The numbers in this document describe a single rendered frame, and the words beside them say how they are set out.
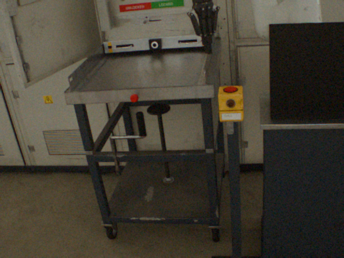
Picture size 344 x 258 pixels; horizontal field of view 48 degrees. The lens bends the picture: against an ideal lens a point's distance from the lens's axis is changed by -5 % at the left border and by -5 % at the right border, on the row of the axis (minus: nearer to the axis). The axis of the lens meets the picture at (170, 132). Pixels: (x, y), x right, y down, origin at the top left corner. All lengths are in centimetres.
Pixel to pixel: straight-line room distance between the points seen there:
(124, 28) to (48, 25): 38
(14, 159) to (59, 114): 56
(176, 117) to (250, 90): 47
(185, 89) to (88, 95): 40
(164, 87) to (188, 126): 85
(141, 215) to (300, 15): 117
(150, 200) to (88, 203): 50
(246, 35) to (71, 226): 141
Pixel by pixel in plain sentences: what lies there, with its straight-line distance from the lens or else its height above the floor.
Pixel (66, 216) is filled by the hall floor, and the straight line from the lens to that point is 241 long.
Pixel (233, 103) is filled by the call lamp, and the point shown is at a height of 87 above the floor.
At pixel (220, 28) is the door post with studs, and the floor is 90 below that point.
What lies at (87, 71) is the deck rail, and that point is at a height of 86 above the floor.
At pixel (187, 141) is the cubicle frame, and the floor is 22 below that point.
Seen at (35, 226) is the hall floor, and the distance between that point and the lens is 242.
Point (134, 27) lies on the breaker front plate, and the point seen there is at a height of 99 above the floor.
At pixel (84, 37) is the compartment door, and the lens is 222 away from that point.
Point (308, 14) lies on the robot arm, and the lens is 156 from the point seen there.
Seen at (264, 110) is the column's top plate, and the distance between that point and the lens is 155.
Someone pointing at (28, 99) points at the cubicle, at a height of 56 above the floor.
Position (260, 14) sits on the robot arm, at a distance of 168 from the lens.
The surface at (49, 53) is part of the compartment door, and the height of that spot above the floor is 94.
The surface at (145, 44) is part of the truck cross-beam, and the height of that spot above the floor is 90.
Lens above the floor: 141
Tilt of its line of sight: 28 degrees down
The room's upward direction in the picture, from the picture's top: 7 degrees counter-clockwise
